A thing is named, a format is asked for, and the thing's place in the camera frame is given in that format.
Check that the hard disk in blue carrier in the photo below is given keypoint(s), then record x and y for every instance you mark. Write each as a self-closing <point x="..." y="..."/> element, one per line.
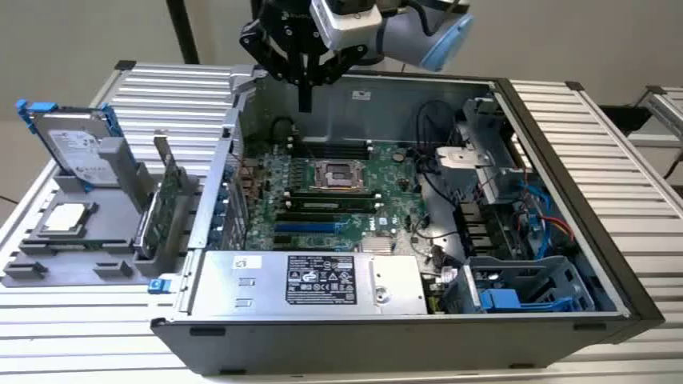
<point x="70" y="148"/>

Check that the black stand pole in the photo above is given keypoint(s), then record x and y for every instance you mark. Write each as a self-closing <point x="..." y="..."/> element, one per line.
<point x="184" y="32"/>

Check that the black expansion slot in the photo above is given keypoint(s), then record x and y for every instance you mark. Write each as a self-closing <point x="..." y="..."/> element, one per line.
<point x="307" y="217"/>

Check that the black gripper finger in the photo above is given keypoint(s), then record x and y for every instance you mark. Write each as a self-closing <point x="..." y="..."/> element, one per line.
<point x="342" y="64"/>
<point x="267" y="60"/>

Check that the blue disk carrier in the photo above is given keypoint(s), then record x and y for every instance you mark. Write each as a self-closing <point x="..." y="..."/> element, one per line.
<point x="499" y="300"/>

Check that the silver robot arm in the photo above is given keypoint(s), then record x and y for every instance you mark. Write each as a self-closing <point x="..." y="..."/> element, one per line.
<point x="416" y="40"/>

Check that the black disk bay rack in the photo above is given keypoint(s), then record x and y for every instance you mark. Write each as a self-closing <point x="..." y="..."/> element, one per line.
<point x="478" y="230"/>

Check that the grey plastic disk bay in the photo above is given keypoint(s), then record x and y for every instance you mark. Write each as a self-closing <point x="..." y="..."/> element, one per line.
<point x="534" y="272"/>

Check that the silver CPU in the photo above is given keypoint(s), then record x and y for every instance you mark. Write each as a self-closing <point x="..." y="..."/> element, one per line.
<point x="64" y="218"/>

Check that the graphics card with black shroud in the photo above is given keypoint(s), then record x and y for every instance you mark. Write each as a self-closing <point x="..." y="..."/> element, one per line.
<point x="166" y="212"/>

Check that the CPU socket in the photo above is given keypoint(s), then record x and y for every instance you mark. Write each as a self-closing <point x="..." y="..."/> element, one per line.
<point x="339" y="173"/>

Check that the blue expansion slot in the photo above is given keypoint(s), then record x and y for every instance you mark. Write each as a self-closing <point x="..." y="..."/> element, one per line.
<point x="307" y="228"/>

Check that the black table corner cap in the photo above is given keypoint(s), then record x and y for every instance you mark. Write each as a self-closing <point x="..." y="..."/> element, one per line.
<point x="575" y="85"/>
<point x="126" y="65"/>

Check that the silver metal bracket plate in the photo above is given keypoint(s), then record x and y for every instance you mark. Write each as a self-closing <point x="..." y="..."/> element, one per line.
<point x="462" y="157"/>

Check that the small silver heatsink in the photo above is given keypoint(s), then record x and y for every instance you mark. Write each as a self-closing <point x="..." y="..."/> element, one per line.
<point x="379" y="245"/>

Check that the grey parts rack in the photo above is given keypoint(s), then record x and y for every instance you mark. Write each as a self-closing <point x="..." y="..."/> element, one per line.
<point x="107" y="224"/>

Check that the coin battery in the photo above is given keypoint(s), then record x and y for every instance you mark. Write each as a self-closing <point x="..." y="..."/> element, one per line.
<point x="398" y="156"/>

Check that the blue plastic latch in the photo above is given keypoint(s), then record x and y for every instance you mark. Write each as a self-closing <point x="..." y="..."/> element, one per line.
<point x="158" y="286"/>

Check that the green motherboard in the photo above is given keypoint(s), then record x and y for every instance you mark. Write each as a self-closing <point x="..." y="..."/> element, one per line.
<point x="395" y="188"/>

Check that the aluminium side table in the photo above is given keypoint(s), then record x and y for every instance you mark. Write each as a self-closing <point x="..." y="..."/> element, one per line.
<point x="665" y="102"/>

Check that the open black PC case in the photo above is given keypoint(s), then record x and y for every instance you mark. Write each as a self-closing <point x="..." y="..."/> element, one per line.
<point x="374" y="348"/>

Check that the silver power supply unit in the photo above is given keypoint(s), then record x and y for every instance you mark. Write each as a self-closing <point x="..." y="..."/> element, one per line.
<point x="267" y="288"/>

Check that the grey metal drive cage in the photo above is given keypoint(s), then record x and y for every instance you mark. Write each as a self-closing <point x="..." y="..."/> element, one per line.
<point x="494" y="132"/>

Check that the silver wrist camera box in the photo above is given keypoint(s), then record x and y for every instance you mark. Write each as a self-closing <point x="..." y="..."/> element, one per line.
<point x="347" y="30"/>

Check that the RAM stick with white label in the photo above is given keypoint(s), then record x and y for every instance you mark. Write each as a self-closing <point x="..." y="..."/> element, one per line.
<point x="320" y="205"/>

